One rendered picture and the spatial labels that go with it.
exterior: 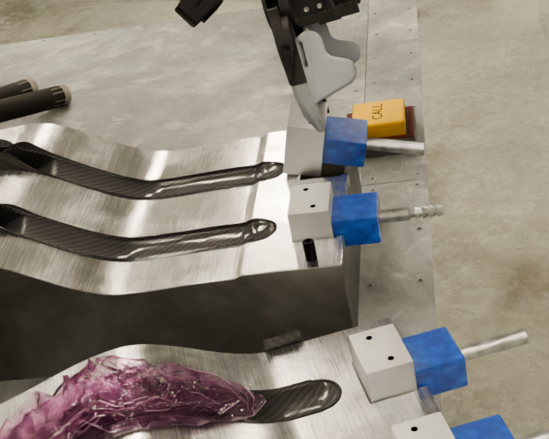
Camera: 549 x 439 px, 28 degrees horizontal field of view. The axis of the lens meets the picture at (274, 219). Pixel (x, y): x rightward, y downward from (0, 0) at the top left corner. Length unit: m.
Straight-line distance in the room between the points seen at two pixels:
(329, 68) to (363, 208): 0.13
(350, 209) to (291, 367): 0.16
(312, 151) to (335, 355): 0.24
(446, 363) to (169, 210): 0.35
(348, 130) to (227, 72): 0.52
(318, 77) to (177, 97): 0.53
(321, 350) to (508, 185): 1.89
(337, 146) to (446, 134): 1.98
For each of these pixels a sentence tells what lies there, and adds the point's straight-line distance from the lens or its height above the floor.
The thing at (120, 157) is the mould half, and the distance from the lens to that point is 1.14.
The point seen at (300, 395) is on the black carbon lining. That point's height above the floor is 0.85.
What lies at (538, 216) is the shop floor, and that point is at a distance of 2.61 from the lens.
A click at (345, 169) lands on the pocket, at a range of 1.07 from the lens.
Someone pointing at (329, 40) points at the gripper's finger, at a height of 1.00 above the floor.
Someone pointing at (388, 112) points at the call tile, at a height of 0.84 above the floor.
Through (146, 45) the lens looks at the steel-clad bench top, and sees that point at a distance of 1.70.
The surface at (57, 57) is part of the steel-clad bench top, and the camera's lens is 1.74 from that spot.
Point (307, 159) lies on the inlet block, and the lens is 1.03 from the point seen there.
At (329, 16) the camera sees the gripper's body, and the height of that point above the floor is 1.04.
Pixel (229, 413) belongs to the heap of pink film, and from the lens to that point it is 0.80.
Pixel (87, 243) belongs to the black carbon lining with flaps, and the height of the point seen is 0.89.
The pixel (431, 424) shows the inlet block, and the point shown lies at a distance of 0.75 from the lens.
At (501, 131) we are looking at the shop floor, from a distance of 2.98.
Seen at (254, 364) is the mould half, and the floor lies 0.86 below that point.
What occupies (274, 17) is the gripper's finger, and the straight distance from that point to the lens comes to 0.97.
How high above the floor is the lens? 1.39
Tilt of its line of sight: 30 degrees down
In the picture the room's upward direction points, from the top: 12 degrees counter-clockwise
